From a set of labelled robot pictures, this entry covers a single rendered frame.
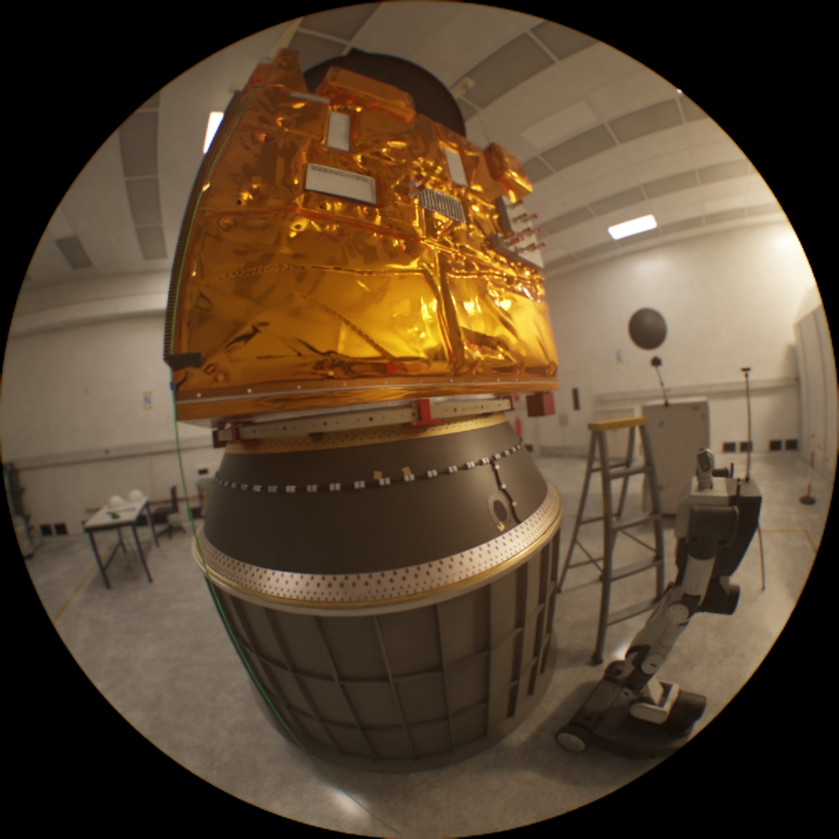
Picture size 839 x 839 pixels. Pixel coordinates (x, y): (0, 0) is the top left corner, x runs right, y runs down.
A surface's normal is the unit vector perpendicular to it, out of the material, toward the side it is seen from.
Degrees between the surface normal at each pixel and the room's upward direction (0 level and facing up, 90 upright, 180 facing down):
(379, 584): 43
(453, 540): 62
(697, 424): 90
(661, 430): 90
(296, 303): 89
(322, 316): 87
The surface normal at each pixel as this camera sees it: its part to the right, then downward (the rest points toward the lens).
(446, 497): 0.32, -0.48
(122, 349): 0.60, -0.04
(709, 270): -0.79, 0.10
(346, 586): -0.03, -0.71
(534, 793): -0.11, -0.99
